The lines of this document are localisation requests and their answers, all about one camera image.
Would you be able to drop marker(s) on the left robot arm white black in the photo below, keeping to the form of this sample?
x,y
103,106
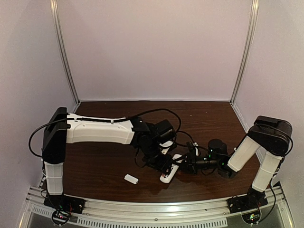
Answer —
x,y
64,128

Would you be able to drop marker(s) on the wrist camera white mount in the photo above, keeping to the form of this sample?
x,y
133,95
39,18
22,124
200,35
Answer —
x,y
193,148
167,147

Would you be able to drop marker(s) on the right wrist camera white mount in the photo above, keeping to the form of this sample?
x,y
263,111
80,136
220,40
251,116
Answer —
x,y
193,148

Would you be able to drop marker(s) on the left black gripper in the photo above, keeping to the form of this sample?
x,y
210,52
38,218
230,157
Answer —
x,y
160,164

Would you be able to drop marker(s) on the right circuit board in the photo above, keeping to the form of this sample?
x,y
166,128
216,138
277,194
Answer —
x,y
252,217

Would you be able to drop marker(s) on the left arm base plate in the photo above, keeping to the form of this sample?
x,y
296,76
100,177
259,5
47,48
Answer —
x,y
67,203

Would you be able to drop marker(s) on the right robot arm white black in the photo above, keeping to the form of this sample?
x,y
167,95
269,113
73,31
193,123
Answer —
x,y
269,135

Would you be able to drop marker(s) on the circuit board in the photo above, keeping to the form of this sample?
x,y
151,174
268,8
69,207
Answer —
x,y
60,217
252,217

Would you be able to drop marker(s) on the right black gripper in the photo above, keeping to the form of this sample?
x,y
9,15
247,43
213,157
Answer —
x,y
191,165

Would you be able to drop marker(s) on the left aluminium corner post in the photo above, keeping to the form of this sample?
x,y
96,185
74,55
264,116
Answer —
x,y
62,50

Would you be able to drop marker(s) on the left circuit board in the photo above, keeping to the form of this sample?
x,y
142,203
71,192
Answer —
x,y
60,217

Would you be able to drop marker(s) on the front aluminium rail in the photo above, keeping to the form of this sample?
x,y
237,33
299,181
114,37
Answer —
x,y
113,214

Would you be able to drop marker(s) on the white battery cover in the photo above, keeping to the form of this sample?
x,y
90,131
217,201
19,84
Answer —
x,y
131,179

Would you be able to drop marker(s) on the white remote control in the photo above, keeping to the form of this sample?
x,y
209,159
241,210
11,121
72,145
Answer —
x,y
170,176

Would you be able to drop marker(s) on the right aluminium corner post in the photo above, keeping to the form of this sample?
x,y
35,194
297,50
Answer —
x,y
253,16

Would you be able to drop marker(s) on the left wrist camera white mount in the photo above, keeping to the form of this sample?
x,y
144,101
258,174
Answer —
x,y
167,147

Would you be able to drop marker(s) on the aluminium corner post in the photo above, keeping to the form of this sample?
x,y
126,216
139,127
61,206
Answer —
x,y
253,16
62,50

